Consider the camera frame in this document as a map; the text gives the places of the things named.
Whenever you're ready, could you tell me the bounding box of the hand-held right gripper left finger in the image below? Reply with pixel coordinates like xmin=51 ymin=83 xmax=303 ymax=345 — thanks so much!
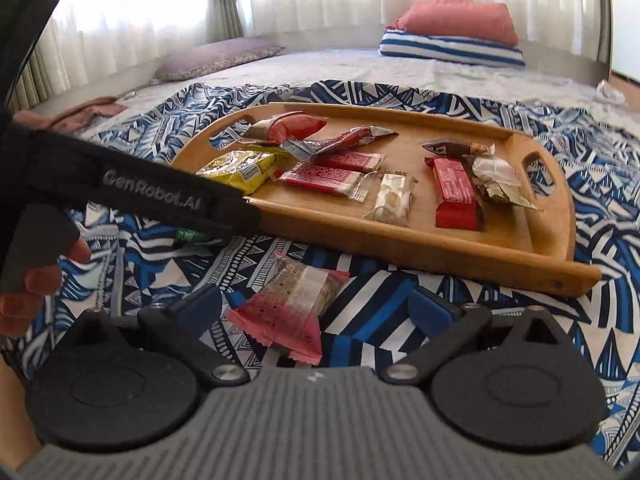
xmin=71 ymin=283 xmax=249 ymax=389

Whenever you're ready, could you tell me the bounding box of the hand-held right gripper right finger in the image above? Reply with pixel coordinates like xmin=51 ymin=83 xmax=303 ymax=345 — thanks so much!
xmin=376 ymin=286 xmax=572 ymax=388

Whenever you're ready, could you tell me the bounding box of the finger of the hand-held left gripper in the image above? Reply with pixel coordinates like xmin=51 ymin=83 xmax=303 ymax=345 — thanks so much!
xmin=206 ymin=184 xmax=264 ymax=239

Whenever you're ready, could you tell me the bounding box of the yellow snack packet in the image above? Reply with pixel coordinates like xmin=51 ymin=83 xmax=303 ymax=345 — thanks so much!
xmin=196 ymin=149 xmax=287 ymax=195

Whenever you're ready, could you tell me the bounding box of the wooden tray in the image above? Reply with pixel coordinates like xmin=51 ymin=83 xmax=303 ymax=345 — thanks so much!
xmin=170 ymin=101 xmax=603 ymax=298

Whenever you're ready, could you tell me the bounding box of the pink snack packet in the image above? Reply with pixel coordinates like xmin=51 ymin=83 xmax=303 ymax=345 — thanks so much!
xmin=226 ymin=251 xmax=350 ymax=367

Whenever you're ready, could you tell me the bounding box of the small red clear-end packet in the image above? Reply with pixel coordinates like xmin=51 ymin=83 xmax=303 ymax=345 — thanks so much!
xmin=279 ymin=164 xmax=372 ymax=202
xmin=309 ymin=151 xmax=387 ymax=175

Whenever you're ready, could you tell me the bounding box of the large red snack packet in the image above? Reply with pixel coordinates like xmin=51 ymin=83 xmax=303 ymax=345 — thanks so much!
xmin=239 ymin=111 xmax=329 ymax=147

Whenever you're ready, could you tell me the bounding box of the clear cracker packet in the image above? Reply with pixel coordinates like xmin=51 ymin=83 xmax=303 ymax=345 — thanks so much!
xmin=361 ymin=173 xmax=419 ymax=227

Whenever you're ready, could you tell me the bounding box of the red snack bar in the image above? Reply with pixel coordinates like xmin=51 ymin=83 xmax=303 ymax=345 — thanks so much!
xmin=424 ymin=157 xmax=486 ymax=232

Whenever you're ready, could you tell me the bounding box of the red wrapper with silver ends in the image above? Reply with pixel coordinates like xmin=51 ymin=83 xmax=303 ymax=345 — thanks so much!
xmin=280 ymin=126 xmax=400 ymax=162

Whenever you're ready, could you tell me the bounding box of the beige green snack packet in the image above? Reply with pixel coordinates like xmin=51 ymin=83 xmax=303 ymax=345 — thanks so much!
xmin=474 ymin=180 xmax=540 ymax=212

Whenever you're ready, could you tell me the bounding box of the brown peanut bar packet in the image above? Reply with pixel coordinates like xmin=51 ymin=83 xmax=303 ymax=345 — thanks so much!
xmin=421 ymin=138 xmax=496 ymax=162

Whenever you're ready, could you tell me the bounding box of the person's left hand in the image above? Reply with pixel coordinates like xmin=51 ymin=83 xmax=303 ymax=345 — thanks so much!
xmin=0 ymin=241 xmax=93 ymax=339

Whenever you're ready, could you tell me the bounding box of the reddish brown cloth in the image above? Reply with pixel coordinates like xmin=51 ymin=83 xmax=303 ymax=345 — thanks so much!
xmin=14 ymin=96 xmax=129 ymax=134

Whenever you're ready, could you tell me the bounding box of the grey green curtain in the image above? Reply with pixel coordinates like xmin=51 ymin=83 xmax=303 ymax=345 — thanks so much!
xmin=597 ymin=0 xmax=614 ymax=87
xmin=204 ymin=0 xmax=247 ymax=44
xmin=9 ymin=34 xmax=72 ymax=112

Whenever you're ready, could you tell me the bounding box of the purple pillow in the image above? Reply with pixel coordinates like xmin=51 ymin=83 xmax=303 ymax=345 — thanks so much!
xmin=150 ymin=36 xmax=286 ymax=86

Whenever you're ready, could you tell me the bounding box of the bed with grey sheet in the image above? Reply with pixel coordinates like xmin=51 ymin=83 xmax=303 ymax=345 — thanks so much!
xmin=30 ymin=42 xmax=640 ymax=141

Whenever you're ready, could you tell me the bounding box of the blue white printed blanket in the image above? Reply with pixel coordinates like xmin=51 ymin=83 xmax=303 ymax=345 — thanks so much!
xmin=0 ymin=79 xmax=640 ymax=471

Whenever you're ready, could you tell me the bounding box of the blue white striped pillow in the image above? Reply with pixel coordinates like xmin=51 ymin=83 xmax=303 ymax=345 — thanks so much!
xmin=378 ymin=29 xmax=527 ymax=68

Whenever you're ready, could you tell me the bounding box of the white crumpled cloth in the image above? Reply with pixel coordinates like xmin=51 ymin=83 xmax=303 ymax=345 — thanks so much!
xmin=597 ymin=79 xmax=629 ymax=106

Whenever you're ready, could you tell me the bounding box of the red pillow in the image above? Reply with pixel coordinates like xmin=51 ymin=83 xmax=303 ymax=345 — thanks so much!
xmin=386 ymin=0 xmax=520 ymax=47

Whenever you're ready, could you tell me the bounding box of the white wardrobe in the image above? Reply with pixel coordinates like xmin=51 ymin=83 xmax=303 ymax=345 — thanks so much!
xmin=607 ymin=0 xmax=640 ymax=82

